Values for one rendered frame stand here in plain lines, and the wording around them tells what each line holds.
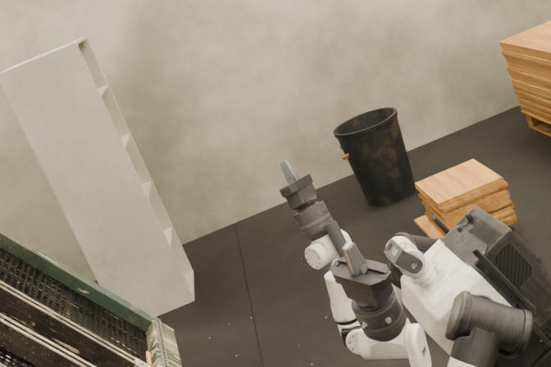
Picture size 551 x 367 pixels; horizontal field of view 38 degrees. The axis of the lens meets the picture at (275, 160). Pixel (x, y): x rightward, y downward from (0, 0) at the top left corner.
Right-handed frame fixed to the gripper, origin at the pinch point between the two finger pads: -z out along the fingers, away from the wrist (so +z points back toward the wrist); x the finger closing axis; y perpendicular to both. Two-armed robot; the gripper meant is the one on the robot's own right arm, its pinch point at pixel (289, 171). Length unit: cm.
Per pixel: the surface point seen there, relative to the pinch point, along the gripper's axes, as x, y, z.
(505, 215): -290, 47, 87
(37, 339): 18, 97, 10
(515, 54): -454, 33, 4
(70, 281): -51, 146, -1
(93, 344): -10, 107, 22
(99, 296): -58, 142, 10
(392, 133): -386, 127, 14
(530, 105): -471, 46, 46
